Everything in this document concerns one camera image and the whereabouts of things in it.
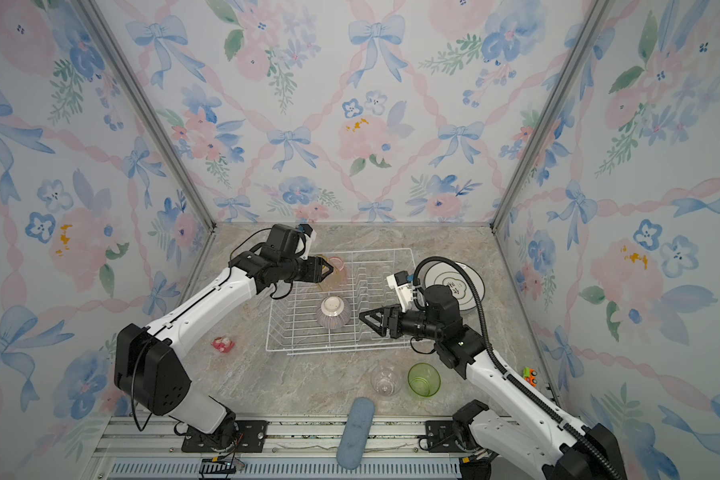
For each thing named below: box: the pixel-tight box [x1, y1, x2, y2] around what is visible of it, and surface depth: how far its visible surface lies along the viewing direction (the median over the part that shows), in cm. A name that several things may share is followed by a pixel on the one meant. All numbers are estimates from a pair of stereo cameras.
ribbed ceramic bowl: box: [317, 296, 351, 329], surface depth 91 cm
